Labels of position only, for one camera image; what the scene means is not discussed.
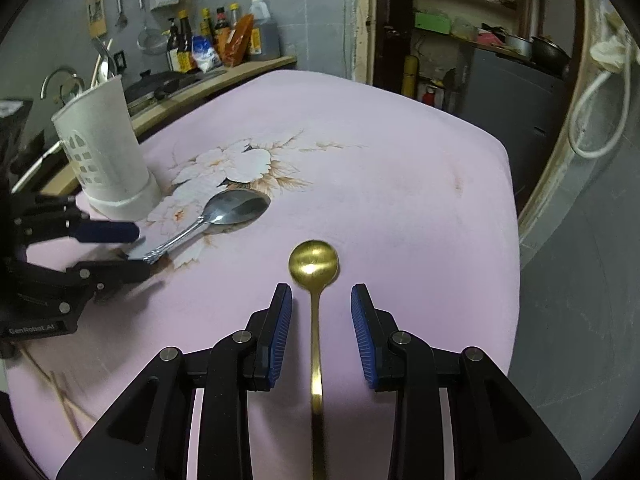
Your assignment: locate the dark soy sauce bottle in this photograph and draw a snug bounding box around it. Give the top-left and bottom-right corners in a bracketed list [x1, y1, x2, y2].
[178, 10, 198, 73]

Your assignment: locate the black wok pan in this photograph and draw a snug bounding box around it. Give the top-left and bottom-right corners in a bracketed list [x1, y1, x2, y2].
[124, 70, 198, 104]

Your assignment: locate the white plastic utensil holder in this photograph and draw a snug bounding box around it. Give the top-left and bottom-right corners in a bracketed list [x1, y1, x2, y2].
[52, 76, 162, 221]

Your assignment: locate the steel sink faucet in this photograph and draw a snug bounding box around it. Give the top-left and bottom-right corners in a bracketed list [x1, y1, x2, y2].
[39, 65, 86, 105]

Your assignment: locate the white cloth glove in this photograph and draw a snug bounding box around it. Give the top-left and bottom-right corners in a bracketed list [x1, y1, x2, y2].
[590, 36, 632, 74]

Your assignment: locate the steel spoon plain handle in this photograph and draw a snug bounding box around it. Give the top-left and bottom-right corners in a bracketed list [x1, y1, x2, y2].
[90, 38, 117, 88]

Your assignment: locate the large vinegar jug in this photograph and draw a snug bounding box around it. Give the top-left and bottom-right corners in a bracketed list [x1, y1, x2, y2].
[250, 0, 281, 61]

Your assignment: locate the wooden kitchen counter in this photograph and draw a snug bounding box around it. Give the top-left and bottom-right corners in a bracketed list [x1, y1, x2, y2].
[39, 54, 298, 196]

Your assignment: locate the pink floral table mat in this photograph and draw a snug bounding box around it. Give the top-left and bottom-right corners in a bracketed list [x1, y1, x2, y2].
[6, 68, 524, 480]

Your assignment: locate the white hose cable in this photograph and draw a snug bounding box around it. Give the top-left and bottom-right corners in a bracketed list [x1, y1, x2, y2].
[566, 44, 639, 161]

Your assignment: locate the dark grey cabinet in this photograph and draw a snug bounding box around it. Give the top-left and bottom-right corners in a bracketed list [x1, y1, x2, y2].
[454, 49, 566, 200]

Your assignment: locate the wooden chopstick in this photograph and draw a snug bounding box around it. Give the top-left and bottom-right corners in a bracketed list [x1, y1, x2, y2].
[49, 372, 82, 442]
[17, 344, 96, 422]

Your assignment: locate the white blue salt bag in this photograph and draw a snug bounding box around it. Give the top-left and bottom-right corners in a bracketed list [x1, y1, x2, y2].
[191, 35, 222, 73]

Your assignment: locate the gold brass spoon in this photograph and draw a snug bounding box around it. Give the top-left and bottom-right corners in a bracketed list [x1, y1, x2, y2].
[288, 240, 340, 479]

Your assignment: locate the steel spoon ornate handle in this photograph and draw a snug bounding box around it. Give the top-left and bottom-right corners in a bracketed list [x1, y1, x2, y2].
[129, 188, 271, 266]

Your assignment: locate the green box on shelf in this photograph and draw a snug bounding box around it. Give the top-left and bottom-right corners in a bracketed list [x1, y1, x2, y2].
[414, 12, 451, 35]

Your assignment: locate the orange snack bag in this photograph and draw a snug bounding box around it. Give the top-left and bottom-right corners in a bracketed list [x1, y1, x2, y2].
[222, 14, 254, 67]

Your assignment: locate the metal pot on cabinet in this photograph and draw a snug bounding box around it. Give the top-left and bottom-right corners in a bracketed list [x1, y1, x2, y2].
[504, 35, 532, 58]

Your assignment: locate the hanging mesh strainer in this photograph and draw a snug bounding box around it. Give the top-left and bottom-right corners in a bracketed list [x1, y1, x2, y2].
[137, 0, 166, 55]

